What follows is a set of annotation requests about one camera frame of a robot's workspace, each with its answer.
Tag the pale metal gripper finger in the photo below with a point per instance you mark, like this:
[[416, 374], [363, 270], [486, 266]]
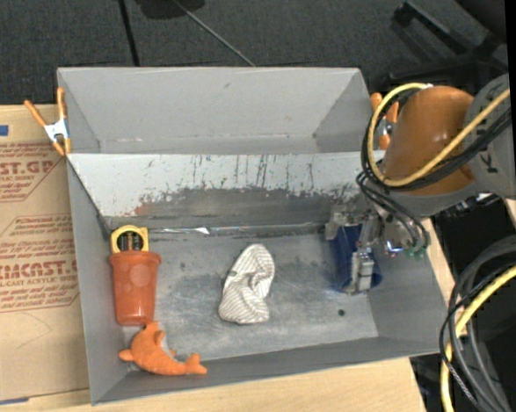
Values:
[[355, 275], [366, 267]]

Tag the dark blue cup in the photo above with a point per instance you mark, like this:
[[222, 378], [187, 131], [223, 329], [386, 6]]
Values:
[[342, 265]]

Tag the white striped cloth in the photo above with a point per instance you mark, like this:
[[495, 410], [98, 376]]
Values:
[[248, 289]]

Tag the grey metal bin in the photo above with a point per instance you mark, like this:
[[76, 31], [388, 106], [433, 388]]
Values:
[[216, 115]]

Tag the orange toy dolphin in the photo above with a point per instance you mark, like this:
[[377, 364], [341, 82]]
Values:
[[156, 353]]

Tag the orange plastic cup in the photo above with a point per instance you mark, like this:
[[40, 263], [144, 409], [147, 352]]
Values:
[[134, 288]]

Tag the yellow and black tape measure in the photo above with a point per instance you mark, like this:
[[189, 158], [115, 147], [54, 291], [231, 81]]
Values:
[[129, 240]]

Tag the brown cardboard board red print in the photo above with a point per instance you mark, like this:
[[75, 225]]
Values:
[[31, 304]]

